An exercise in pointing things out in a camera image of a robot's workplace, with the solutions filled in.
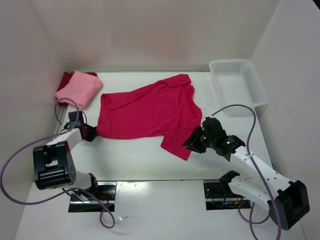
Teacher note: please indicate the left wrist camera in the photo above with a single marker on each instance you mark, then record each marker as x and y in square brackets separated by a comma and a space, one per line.
[77, 118]

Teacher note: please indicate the white plastic basket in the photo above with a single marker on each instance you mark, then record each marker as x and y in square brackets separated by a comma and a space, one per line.
[237, 81]

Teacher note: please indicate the magenta t-shirt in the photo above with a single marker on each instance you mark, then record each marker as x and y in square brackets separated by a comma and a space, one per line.
[165, 108]

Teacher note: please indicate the light pink t-shirt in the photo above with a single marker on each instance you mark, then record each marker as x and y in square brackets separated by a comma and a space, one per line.
[78, 90]

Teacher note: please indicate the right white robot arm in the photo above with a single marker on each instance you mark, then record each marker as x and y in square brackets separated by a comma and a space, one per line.
[286, 201]

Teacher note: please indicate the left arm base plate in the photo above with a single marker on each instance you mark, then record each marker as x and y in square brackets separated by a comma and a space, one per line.
[83, 203]

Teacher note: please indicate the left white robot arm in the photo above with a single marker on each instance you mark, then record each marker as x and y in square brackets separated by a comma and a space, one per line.
[54, 166]

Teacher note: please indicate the dark red t-shirt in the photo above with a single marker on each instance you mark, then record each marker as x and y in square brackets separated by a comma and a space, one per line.
[63, 80]

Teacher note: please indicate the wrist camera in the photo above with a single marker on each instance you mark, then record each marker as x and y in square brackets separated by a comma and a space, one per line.
[212, 126]
[77, 118]

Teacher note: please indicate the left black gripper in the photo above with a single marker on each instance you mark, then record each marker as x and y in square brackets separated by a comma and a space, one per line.
[93, 133]

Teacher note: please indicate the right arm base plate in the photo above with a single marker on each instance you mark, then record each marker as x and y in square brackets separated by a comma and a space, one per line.
[216, 199]

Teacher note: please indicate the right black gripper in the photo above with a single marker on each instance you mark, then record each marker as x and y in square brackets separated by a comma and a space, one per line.
[192, 141]

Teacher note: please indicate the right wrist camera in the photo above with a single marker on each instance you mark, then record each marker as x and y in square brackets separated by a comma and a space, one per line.
[212, 126]

